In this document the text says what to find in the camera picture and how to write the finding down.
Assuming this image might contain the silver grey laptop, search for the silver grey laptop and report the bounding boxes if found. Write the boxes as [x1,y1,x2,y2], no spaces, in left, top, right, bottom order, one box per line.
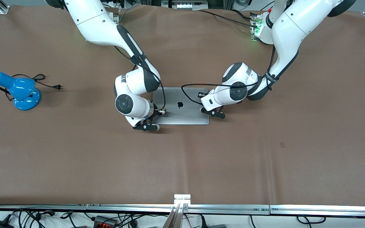
[152,87,210,125]

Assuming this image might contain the brown table mat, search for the brown table mat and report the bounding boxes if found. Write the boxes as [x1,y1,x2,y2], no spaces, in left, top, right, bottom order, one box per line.
[0,4,365,206]

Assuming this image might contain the white power strip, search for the white power strip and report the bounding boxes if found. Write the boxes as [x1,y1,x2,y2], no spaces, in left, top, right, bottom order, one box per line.
[162,0,208,10]

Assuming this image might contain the grey adapter with orange clips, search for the grey adapter with orange clips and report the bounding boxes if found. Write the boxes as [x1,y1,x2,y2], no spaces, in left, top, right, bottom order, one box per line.
[93,215,118,227]

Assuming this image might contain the blue desk lamp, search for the blue desk lamp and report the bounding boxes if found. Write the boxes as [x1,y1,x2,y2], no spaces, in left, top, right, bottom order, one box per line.
[0,72,42,111]

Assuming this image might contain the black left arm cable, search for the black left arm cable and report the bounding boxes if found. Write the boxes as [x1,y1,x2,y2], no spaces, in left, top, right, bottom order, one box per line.
[181,47,278,105]

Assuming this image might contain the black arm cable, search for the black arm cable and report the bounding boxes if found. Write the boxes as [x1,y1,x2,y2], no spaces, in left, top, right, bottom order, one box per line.
[181,47,278,105]
[114,46,167,110]

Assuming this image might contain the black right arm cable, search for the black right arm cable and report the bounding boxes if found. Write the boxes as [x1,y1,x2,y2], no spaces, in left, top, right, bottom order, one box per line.
[114,46,167,110]

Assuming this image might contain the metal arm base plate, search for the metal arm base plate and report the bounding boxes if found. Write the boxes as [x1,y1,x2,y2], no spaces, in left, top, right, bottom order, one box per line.
[250,12,265,41]
[106,13,120,25]

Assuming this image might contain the long black table cable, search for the long black table cable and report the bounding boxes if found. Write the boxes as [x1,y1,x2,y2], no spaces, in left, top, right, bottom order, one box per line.
[198,9,256,26]

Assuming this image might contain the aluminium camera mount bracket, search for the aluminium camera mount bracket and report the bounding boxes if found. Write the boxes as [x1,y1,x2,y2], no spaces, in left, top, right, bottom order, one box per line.
[161,194,191,228]

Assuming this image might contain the short black table cable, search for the short black table cable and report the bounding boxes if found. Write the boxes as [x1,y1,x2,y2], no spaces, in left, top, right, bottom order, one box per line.
[231,9,255,21]

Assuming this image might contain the black lamp cord with plug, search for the black lamp cord with plug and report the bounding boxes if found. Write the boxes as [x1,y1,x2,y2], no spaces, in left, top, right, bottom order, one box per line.
[0,74,63,102]

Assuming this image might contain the thin grey cable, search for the thin grey cable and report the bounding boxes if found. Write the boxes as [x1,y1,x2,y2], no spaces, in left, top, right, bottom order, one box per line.
[118,6,136,24]

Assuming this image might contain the aluminium edge rail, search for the aluminium edge rail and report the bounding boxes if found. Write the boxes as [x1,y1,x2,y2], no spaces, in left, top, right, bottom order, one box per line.
[0,204,88,211]
[87,204,270,215]
[269,205,365,218]

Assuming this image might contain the black looped floor cable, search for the black looped floor cable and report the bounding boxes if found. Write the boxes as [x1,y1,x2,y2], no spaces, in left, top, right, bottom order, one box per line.
[297,215,328,226]

